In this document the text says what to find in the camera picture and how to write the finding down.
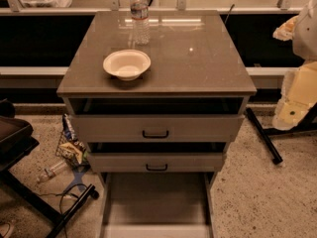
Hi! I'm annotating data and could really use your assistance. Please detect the grey drawer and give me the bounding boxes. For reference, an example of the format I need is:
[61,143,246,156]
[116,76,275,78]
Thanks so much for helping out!
[87,153,225,173]
[71,115,244,143]
[99,173,216,238]

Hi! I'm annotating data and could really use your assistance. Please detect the grey drawer cabinet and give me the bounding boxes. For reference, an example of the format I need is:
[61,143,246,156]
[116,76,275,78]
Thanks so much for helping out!
[55,10,258,238]

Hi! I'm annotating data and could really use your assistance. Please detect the clear plastic water bottle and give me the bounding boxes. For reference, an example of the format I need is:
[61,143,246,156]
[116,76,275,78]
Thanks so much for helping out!
[130,0,150,45]

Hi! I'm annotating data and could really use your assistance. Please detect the white paper bowl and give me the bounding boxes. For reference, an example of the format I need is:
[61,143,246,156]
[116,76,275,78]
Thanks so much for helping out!
[103,50,151,81]

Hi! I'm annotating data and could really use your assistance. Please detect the empty plastic bottle on floor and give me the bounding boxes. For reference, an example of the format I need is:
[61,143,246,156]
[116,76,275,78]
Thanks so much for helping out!
[37,161,67,183]

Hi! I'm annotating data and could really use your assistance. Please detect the black table leg frame right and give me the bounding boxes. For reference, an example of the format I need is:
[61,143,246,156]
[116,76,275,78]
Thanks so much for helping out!
[246,104,317,165]

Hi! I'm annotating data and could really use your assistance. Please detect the wire basket of snack packets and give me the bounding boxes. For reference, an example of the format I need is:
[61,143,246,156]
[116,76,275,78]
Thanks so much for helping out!
[58,114,89,167]

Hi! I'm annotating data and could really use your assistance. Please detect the black cable on floor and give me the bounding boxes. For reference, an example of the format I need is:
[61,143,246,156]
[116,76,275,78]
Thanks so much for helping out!
[34,182,90,238]

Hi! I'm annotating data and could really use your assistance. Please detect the black chair frame left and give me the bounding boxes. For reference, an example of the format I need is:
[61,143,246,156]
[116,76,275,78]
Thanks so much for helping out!
[0,104,101,238]

